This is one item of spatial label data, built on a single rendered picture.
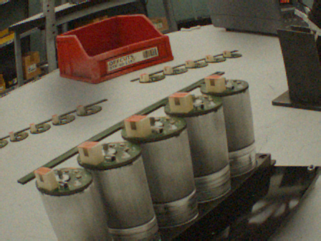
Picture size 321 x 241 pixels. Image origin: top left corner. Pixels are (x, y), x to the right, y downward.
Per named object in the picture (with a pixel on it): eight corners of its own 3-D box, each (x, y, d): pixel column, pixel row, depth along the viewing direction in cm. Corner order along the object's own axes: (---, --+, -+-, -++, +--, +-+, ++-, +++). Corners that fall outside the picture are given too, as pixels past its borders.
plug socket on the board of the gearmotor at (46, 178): (63, 184, 19) (57, 167, 19) (49, 192, 19) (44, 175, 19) (50, 181, 20) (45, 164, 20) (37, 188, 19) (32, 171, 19)
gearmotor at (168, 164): (210, 221, 26) (198, 115, 24) (180, 244, 24) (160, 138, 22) (167, 217, 27) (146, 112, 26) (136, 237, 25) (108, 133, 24)
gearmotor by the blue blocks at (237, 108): (264, 172, 30) (254, 79, 28) (243, 193, 28) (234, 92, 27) (228, 171, 31) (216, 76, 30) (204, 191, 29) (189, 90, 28)
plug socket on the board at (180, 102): (197, 107, 26) (194, 91, 25) (185, 113, 25) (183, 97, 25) (181, 106, 26) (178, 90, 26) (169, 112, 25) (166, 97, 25)
